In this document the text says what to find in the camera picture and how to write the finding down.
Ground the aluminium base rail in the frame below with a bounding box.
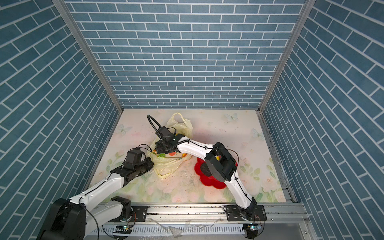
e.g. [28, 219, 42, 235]
[80, 201, 316, 240]

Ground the aluminium corner post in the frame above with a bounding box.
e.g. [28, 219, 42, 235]
[259, 0, 316, 113]
[52, 0, 124, 114]

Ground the aluminium left corner post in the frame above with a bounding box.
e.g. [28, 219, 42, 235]
[52, 0, 124, 114]

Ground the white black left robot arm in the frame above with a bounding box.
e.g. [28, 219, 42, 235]
[37, 158, 154, 240]

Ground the yellowish printed plastic bag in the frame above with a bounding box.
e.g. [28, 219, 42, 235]
[147, 113, 193, 179]

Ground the red flower shaped plate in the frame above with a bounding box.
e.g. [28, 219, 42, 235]
[194, 158, 228, 190]

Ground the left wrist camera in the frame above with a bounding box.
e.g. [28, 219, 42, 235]
[123, 148, 145, 170]

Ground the aluminium right corner post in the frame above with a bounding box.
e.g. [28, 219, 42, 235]
[259, 0, 316, 113]

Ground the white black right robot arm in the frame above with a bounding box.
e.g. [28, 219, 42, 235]
[155, 134, 266, 221]

